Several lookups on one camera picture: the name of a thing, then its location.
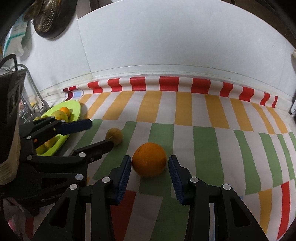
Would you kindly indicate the green apple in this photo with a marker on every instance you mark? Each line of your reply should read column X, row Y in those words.
column 60, row 115

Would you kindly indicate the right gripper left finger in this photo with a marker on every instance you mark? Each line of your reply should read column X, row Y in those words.
column 66, row 219

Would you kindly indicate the orange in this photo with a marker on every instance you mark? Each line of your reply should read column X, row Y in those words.
column 149, row 160

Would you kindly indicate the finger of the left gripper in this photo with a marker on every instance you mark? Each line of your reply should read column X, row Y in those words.
column 40, row 131
column 92, row 150

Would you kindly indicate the lime green plate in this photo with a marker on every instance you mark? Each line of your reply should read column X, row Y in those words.
column 72, row 109

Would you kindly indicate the black wok pan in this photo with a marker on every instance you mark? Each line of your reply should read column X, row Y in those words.
column 68, row 9

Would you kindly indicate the metal colander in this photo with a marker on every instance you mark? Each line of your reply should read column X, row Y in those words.
column 47, row 15

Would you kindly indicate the small orange mandarin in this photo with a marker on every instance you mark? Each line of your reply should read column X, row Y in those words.
column 66, row 111

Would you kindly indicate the slim chrome faucet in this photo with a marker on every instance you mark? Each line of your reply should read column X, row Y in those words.
column 45, row 106

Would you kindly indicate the striped colourful tablecloth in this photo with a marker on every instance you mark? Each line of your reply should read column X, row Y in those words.
column 221, row 132

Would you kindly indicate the small brownish kiwi fruit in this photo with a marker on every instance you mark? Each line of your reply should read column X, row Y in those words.
column 115, row 135

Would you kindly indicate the tissue paper package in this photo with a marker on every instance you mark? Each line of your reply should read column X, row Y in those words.
column 13, row 41

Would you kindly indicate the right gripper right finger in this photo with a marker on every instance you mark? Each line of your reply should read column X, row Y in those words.
column 232, row 218

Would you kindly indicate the white dish rack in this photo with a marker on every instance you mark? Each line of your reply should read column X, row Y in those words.
column 293, row 109

